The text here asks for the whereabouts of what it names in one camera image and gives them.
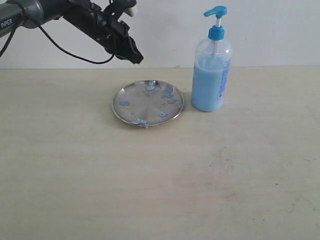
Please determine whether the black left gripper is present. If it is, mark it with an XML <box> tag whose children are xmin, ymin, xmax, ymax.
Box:
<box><xmin>82</xmin><ymin>0</ymin><xmax>144</xmax><ymax>64</ymax></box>

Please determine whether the blue soap pump bottle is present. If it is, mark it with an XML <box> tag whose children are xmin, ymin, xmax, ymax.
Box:
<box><xmin>190</xmin><ymin>5</ymin><xmax>233</xmax><ymax>112</ymax></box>

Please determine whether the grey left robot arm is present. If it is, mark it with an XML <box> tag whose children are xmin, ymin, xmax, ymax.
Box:
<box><xmin>0</xmin><ymin>0</ymin><xmax>144</xmax><ymax>64</ymax></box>

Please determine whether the round steel plate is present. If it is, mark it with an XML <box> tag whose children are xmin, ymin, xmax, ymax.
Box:
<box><xmin>111</xmin><ymin>80</ymin><xmax>185</xmax><ymax>128</ymax></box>

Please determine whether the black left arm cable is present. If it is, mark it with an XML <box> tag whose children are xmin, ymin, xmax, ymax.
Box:
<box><xmin>0</xmin><ymin>14</ymin><xmax>115</xmax><ymax>64</ymax></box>

